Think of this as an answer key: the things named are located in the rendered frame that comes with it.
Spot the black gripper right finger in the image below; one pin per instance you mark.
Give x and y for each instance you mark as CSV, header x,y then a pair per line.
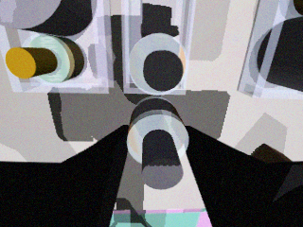
x,y
237,189

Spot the brown box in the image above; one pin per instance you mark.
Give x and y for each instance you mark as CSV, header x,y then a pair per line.
x,y
269,155

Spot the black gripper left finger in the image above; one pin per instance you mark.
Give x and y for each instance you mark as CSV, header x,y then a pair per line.
x,y
83,188

